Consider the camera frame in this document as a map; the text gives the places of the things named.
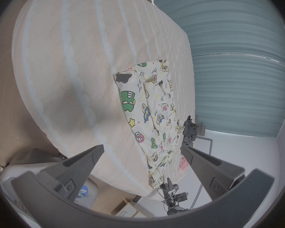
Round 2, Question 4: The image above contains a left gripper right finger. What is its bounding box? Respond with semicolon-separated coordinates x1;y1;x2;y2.
180;146;246;200

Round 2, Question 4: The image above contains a white printed pyjama top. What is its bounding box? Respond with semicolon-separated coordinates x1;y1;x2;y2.
113;59;185;190

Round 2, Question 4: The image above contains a pile of clothes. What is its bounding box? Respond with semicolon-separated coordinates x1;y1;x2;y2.
179;115;200;171

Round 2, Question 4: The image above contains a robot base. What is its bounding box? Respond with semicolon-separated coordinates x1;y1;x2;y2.
0;148;98;210

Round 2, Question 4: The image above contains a bed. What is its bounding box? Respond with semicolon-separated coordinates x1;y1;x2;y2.
12;0;214;209

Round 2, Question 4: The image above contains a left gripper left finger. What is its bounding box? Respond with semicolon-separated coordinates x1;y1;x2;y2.
39;144;105;200

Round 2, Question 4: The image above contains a cream small cabinet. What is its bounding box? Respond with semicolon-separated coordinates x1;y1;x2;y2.
109;197;155;220

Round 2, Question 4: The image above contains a blue-green curtain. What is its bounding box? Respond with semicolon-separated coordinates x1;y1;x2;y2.
146;0;285;57
190;52;285;138

